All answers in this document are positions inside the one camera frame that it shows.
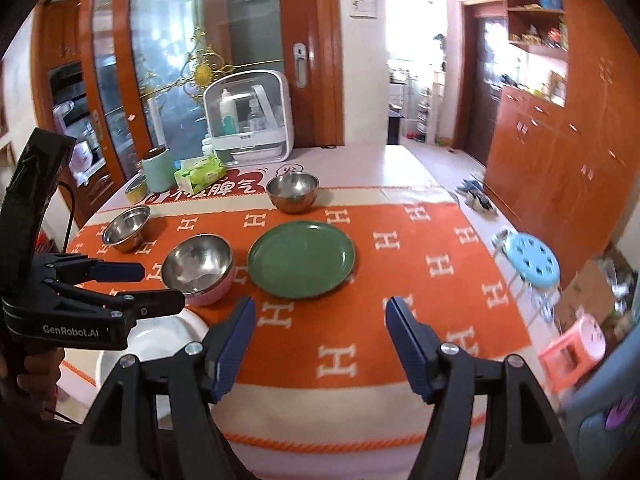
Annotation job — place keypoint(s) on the wooden wall cabinet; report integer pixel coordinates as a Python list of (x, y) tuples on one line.
[(550, 160)]

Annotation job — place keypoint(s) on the person's left hand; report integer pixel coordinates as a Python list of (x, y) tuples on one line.
[(37, 372)]

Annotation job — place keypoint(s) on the pile of shoes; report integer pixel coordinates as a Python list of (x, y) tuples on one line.
[(475, 192)]

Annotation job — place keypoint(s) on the blue plastic chair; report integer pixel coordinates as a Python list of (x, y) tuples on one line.
[(600, 410)]

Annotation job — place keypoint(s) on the white storage box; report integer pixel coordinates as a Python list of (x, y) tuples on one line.
[(247, 152)]

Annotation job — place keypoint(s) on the mint green canister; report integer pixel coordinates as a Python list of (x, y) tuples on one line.
[(157, 167)]

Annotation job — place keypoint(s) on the white kitchen rack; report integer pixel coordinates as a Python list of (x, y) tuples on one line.
[(420, 105)]

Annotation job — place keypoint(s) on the white plate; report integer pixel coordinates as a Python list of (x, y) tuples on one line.
[(105, 375)]

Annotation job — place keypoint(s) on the cardboard box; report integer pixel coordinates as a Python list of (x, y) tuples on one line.
[(585, 285)]

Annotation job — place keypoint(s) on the orange patterned tablecloth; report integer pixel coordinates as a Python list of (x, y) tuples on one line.
[(350, 360)]

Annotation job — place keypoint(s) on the person's dark clothing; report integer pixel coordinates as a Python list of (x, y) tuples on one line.
[(30, 450)]

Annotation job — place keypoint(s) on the blue plastic stool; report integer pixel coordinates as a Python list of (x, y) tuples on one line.
[(532, 260)]

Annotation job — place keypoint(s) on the pink plastic stool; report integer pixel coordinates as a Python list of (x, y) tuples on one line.
[(575, 347)]

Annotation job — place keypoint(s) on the yellow tin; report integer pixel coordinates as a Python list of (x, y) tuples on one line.
[(136, 190)]

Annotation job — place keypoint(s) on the deep steel bowl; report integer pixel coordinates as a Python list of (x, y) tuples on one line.
[(292, 190)]

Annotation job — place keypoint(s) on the green tissue pack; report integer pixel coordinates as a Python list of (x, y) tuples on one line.
[(200, 172)]

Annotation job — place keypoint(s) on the wooden display cabinet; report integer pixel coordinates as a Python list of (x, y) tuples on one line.
[(60, 35)]

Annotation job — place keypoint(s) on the white bottle teal label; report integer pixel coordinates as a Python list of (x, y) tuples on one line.
[(228, 115)]

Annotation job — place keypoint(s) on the green plate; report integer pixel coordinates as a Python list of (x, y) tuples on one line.
[(300, 260)]

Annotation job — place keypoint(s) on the dark brown door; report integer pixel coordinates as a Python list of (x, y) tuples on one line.
[(487, 85)]

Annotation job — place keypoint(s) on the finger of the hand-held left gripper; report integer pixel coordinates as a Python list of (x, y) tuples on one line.
[(117, 272), (150, 302)]

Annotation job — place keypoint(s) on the white pill bottle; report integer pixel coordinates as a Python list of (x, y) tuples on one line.
[(207, 147)]

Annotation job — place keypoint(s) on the wooden glass sliding door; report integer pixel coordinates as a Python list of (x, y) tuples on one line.
[(240, 10)]

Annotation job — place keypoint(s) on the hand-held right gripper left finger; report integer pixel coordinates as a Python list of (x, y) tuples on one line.
[(232, 345)]

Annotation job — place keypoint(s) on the white light switch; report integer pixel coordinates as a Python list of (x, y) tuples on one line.
[(363, 6)]

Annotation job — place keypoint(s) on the gold door ornament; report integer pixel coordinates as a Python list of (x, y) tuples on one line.
[(200, 67)]

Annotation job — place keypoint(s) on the clear plastic bottle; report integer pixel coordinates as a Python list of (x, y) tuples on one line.
[(255, 115)]

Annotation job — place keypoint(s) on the pink white appliance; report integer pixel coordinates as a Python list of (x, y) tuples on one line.
[(80, 155)]

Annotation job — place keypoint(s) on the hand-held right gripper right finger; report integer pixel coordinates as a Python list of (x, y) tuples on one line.
[(407, 347)]

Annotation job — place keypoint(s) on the wide steel bowl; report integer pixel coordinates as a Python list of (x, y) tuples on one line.
[(127, 225)]

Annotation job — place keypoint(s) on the steel bowl pink base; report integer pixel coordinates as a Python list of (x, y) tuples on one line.
[(197, 265)]

